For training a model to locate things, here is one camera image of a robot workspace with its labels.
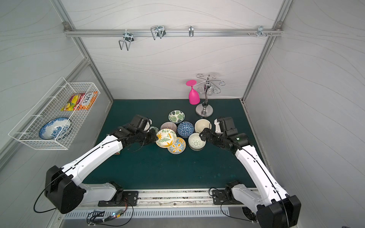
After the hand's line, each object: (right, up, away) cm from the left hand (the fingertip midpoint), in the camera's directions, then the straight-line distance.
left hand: (159, 138), depth 79 cm
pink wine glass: (+21, +26, +22) cm, 40 cm away
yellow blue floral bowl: (+10, -8, +13) cm, 19 cm away
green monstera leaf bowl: (-5, +3, +17) cm, 18 cm away
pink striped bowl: (+3, +6, +20) cm, 21 cm away
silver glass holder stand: (+29, +16, +35) cm, 48 cm away
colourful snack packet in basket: (-39, +21, -5) cm, 45 cm away
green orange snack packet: (-11, -1, -25) cm, 28 cm away
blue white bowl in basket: (-44, +8, -16) cm, 47 cm away
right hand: (+27, +2, -2) cm, 27 cm away
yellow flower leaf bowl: (+3, -1, +5) cm, 6 cm away
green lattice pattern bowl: (+21, -5, +14) cm, 26 cm away
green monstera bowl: (+8, +12, +29) cm, 32 cm away
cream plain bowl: (+25, +6, +18) cm, 31 cm away
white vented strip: (0, -36, -8) cm, 37 cm away
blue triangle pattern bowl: (+15, +3, +20) cm, 25 cm away
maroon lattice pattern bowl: (+22, -9, +8) cm, 25 cm away
